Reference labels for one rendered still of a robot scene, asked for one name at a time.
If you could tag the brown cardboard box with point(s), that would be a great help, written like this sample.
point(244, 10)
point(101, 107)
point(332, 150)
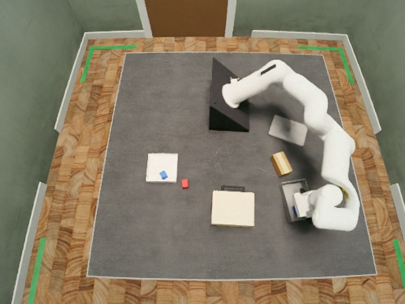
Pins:
point(280, 163)

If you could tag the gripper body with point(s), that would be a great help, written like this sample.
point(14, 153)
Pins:
point(309, 213)

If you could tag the small red block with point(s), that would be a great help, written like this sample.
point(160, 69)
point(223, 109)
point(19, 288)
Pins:
point(185, 183)

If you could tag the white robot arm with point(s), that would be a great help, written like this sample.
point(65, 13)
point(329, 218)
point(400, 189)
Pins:
point(338, 145)

